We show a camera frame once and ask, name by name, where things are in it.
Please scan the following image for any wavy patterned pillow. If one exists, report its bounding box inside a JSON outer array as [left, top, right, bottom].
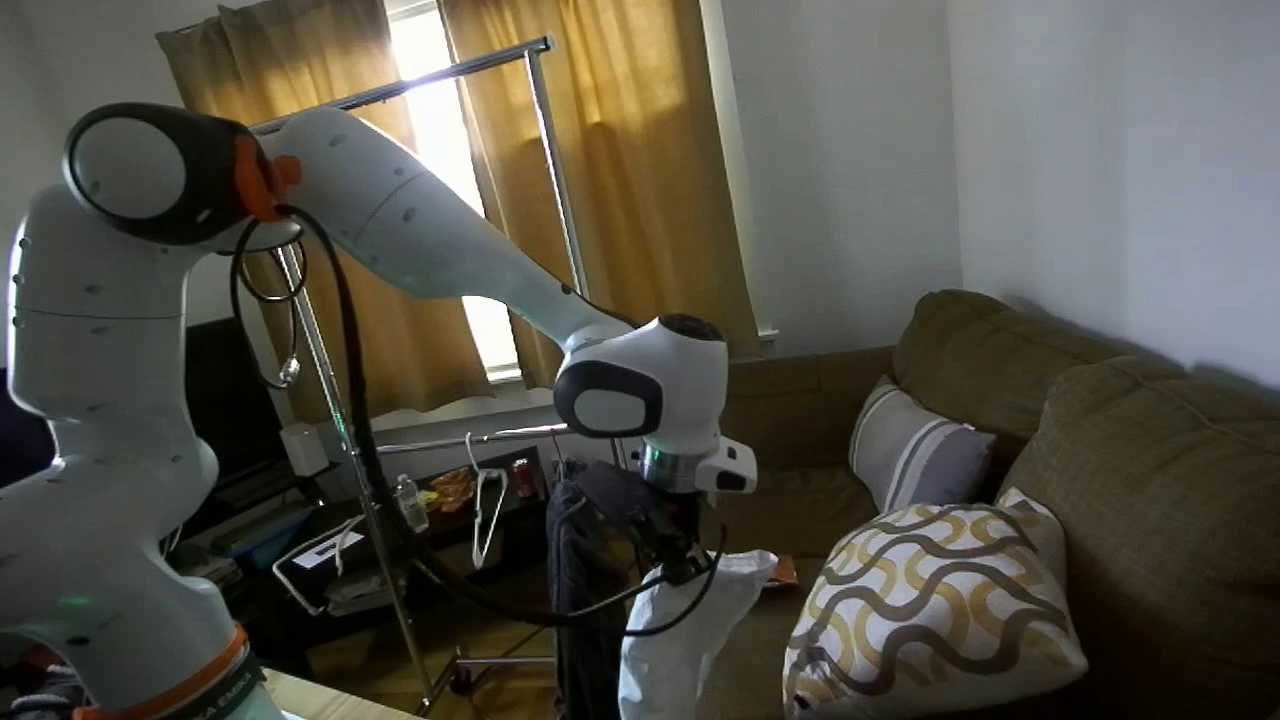
[[782, 486, 1090, 720]]

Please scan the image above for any white clothes hanger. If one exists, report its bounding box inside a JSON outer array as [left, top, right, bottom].
[[271, 514, 368, 618], [464, 431, 510, 572]]

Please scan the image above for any grey striped pillow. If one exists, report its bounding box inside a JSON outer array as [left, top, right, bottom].
[[847, 374, 997, 514]]

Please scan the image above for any white cloth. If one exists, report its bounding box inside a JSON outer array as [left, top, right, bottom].
[[617, 548, 780, 720]]

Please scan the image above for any orange snack bag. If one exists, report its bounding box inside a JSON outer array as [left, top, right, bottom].
[[428, 467, 478, 517]]

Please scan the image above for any clear water bottle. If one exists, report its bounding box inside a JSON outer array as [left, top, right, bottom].
[[394, 473, 430, 534]]

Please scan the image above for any olive brown couch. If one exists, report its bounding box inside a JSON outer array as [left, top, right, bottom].
[[697, 289, 1280, 720]]

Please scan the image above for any small white box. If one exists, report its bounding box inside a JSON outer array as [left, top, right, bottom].
[[279, 422, 330, 478]]

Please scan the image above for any window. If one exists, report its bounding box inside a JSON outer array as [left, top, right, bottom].
[[384, 0, 525, 383]]

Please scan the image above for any black coffee table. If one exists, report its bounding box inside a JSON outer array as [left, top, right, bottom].
[[175, 445, 553, 683]]

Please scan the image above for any metal garment rack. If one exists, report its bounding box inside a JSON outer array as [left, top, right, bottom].
[[248, 35, 643, 717]]

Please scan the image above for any mustard yellow curtain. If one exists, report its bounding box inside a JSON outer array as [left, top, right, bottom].
[[155, 0, 493, 427], [438, 0, 763, 391]]

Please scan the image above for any dark hanging garment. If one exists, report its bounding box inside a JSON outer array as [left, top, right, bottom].
[[545, 479, 629, 720]]

